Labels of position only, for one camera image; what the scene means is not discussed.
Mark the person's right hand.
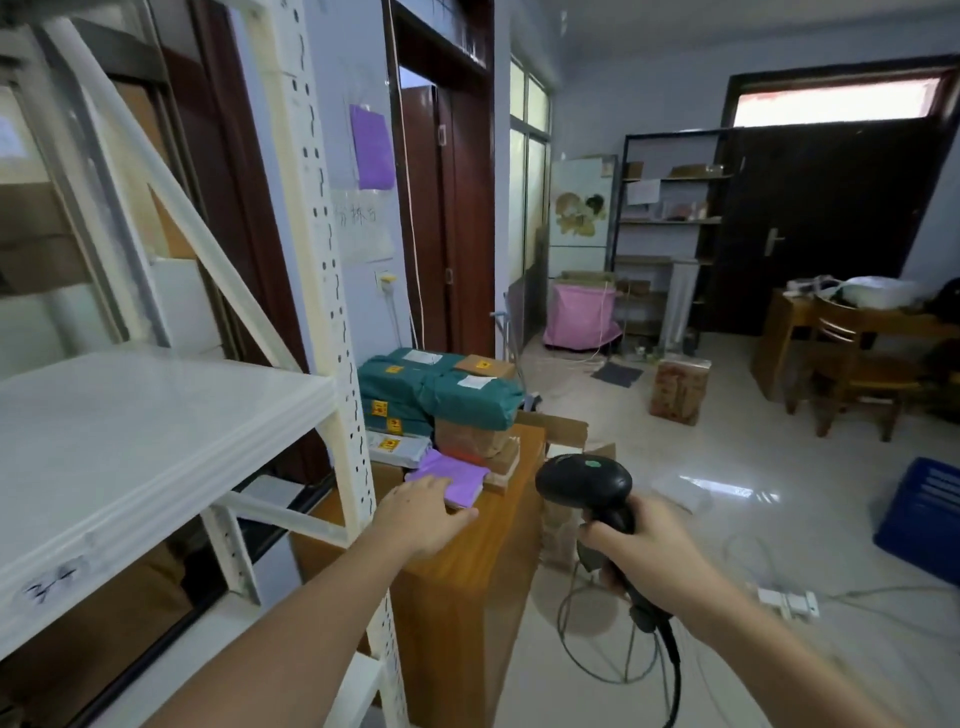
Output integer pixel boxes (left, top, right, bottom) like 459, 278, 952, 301
577, 492, 723, 625

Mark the person's left hand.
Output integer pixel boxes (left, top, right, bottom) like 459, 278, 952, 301
371, 474, 480, 561

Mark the black barcode scanner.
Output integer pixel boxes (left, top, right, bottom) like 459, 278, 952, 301
534, 453, 676, 639

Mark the person's left forearm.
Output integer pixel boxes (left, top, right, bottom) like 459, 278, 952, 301
141, 521, 410, 728

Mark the person's right forearm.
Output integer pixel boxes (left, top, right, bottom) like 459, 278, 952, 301
675, 571, 935, 728

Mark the purple plastic packet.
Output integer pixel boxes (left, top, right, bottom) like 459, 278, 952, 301
404, 448, 489, 513

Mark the brown wooden cabinet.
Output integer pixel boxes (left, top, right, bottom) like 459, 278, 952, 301
290, 422, 548, 728

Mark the brown taped parcel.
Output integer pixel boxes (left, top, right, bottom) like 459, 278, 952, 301
432, 418, 520, 464

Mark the white parcel with yellow stickers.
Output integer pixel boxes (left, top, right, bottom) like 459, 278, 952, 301
364, 429, 434, 468

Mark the open cardboard box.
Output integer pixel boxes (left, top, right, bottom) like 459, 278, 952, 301
514, 410, 618, 573

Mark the flat green wrapped parcel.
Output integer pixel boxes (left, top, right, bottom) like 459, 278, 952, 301
360, 397, 438, 441

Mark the green parcel with white label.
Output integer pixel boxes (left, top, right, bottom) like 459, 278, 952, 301
418, 370, 527, 433

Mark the printed cardboard box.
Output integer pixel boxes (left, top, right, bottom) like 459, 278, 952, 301
648, 356, 712, 428

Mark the dark floor mat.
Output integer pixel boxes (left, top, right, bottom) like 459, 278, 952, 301
590, 361, 645, 390

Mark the small cardboard box yellow sticker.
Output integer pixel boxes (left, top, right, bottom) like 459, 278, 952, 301
453, 353, 518, 383

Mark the large green wrapped parcel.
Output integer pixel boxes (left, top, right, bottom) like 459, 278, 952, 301
357, 348, 468, 421

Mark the metal hand truck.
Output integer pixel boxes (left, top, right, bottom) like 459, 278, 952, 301
490, 288, 543, 414

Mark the white power strip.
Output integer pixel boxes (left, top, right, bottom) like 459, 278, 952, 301
756, 586, 821, 621

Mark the pink bag cart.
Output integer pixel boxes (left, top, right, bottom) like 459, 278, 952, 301
543, 278, 625, 353

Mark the wooden table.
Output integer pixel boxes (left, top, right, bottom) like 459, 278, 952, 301
751, 288, 960, 403

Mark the wooden chair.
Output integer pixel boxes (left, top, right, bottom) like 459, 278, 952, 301
784, 295, 925, 443

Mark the brown wooden door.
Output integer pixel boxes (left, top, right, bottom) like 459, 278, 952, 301
382, 0, 498, 360

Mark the white paper sign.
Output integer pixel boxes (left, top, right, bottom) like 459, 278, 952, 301
330, 187, 396, 264

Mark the black metal shelving unit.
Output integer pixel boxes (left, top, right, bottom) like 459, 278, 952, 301
608, 129, 735, 355

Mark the white refrigerator with flower print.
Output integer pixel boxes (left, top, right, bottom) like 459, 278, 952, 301
548, 154, 619, 280

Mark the blue plastic crate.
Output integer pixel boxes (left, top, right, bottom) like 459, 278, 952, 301
873, 456, 960, 588

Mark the white metal shelf rack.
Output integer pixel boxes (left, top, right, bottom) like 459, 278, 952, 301
0, 0, 411, 728

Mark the glass partition window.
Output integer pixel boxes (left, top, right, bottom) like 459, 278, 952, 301
508, 54, 554, 346

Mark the white plastic bag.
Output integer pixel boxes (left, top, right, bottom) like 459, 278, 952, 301
838, 275, 925, 311

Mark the dark double door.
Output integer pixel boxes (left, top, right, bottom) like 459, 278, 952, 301
711, 54, 960, 336

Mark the purple paper sheet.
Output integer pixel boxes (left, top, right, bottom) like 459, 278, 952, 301
348, 104, 397, 192

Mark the black scanner cable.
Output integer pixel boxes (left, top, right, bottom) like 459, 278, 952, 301
555, 566, 684, 728

